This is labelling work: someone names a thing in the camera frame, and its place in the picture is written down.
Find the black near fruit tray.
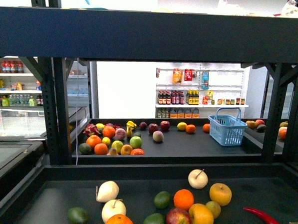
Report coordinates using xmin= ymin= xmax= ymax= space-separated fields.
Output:
xmin=0 ymin=163 xmax=298 ymax=224

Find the far orange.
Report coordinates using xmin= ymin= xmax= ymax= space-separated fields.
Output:
xmin=186 ymin=124 xmax=196 ymax=134

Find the far yellow lemon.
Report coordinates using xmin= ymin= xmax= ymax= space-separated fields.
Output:
xmin=177 ymin=122 xmax=187 ymax=131

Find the far dark red apple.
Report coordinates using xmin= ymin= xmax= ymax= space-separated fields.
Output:
xmin=160 ymin=120 xmax=170 ymax=132

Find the black shelf post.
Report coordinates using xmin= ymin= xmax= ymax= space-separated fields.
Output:
xmin=19 ymin=56 xmax=75 ymax=165
xmin=236 ymin=60 xmax=298 ymax=164

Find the blue basket far shelf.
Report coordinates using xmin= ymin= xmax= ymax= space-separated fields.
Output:
xmin=208 ymin=107 xmax=248 ymax=146

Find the white wall shelf with bottles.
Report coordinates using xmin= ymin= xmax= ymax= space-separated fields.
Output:
xmin=155 ymin=62 xmax=250 ymax=118

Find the dark avocado left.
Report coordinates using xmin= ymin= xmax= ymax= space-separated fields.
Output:
xmin=67 ymin=207 xmax=89 ymax=224

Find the small orange centre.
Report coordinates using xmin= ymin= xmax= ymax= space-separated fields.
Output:
xmin=173 ymin=189 xmax=194 ymax=211

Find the green lime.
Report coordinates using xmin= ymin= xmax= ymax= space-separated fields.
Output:
xmin=143 ymin=213 xmax=165 ymax=224
xmin=153 ymin=191 xmax=171 ymax=209

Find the golden apple rear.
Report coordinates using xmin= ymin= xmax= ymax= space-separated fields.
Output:
xmin=209 ymin=183 xmax=232 ymax=206

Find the bumpy orange left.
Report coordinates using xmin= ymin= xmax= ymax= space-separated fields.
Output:
xmin=103 ymin=213 xmax=136 ymax=224

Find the black shelf post right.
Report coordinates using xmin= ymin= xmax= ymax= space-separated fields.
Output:
xmin=236 ymin=60 xmax=298 ymax=164

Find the far peach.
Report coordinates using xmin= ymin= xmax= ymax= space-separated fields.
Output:
xmin=152 ymin=130 xmax=164 ymax=143

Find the green lime lower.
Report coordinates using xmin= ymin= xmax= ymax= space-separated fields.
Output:
xmin=143 ymin=213 xmax=165 ymax=224

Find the far green apple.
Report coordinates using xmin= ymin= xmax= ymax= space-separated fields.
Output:
xmin=129 ymin=136 xmax=142 ymax=149

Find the red apple centre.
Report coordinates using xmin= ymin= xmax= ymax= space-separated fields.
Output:
xmin=166 ymin=208 xmax=191 ymax=224

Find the white pear lower left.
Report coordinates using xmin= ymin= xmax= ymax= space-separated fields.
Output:
xmin=101 ymin=199 xmax=126 ymax=223

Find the black upper shelf beam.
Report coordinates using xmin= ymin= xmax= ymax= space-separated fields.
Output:
xmin=0 ymin=7 xmax=298 ymax=63

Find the yellow orange apple centre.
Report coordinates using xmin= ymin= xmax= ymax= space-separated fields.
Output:
xmin=188 ymin=203 xmax=214 ymax=224

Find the green lime upper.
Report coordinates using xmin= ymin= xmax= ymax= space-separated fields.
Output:
xmin=153 ymin=191 xmax=171 ymax=209

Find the far dragon fruit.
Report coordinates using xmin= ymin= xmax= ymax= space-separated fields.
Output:
xmin=83 ymin=123 xmax=101 ymax=137

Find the red chili pepper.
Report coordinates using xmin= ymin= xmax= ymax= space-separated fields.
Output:
xmin=243 ymin=207 xmax=280 ymax=224

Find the black shelf post left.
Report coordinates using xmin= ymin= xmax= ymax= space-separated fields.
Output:
xmin=19 ymin=56 xmax=75 ymax=165

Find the white round pear rear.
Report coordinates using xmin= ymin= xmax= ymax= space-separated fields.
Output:
xmin=188 ymin=169 xmax=209 ymax=189

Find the kiwi upper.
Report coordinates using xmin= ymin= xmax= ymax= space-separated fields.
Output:
xmin=206 ymin=200 xmax=221 ymax=219

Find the white pear upper left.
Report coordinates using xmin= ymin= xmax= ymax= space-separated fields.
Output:
xmin=95 ymin=181 xmax=119 ymax=203

